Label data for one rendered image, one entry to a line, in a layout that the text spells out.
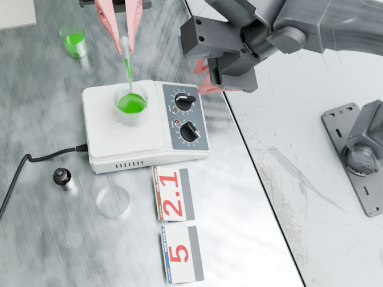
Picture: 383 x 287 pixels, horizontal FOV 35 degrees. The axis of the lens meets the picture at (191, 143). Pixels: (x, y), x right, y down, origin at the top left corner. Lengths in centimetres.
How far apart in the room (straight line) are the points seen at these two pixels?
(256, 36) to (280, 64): 30
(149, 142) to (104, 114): 9
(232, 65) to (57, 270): 44
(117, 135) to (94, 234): 17
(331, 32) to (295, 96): 38
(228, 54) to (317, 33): 16
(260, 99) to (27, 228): 46
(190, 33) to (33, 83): 39
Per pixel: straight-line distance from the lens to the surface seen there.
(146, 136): 97
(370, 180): 109
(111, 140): 97
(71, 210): 104
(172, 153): 99
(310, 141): 109
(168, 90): 103
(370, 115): 96
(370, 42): 76
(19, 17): 117
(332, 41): 77
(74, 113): 109
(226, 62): 87
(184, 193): 103
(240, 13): 82
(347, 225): 107
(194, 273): 101
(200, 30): 82
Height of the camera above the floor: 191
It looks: 72 degrees down
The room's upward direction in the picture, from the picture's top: 10 degrees clockwise
